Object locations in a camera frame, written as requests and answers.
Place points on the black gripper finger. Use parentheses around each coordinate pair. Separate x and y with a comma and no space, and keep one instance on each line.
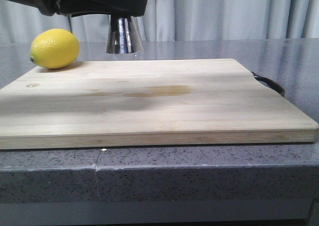
(111,7)

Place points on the shiny steel jigger shaker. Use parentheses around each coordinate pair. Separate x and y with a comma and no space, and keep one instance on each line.
(124,36)

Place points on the yellow lemon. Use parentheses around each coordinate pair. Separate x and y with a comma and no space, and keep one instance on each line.
(54,48)

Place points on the grey pleated curtain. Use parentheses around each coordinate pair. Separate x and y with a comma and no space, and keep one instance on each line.
(176,20)

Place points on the light wooden cutting board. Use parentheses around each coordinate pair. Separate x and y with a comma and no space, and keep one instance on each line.
(137,103)

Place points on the black cutting board handle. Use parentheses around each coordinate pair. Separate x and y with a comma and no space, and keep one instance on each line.
(270,83)

